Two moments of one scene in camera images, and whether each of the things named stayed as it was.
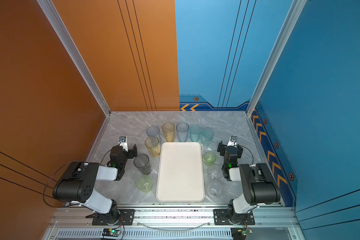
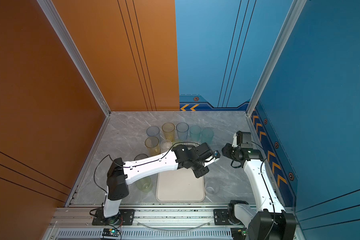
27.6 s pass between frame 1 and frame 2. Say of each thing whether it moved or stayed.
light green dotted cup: stayed
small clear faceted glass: moved
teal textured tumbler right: stayed
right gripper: moved
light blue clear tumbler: stayed
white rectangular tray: stayed
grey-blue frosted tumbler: stayed
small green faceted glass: moved
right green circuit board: stayed
